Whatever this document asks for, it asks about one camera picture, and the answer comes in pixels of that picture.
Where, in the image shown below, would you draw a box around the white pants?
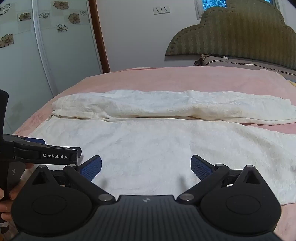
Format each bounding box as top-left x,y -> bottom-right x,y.
28,89 -> 296,207

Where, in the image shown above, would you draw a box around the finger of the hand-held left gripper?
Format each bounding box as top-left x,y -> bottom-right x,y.
9,136 -> 46,145
13,142 -> 82,166

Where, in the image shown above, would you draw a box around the grey brown pillow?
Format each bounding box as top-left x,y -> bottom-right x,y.
194,54 -> 296,76

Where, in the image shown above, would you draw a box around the window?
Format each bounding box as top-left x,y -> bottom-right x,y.
196,0 -> 281,19

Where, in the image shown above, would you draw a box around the flower print wardrobe door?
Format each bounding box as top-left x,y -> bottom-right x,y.
33,0 -> 103,98
0,0 -> 59,136

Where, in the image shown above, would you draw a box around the pink blanket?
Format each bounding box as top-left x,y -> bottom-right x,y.
13,66 -> 296,241

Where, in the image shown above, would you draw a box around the person's left hand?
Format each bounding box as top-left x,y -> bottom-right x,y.
0,182 -> 23,218

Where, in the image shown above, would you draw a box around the olive padded headboard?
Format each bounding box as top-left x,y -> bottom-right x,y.
165,0 -> 296,57

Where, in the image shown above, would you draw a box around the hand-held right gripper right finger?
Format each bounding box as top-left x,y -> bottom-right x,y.
177,155 -> 266,205

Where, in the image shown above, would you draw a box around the brown wooden wardrobe frame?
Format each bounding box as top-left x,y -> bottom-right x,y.
89,0 -> 110,73

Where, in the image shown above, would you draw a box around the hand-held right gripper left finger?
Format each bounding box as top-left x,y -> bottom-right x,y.
31,155 -> 116,205

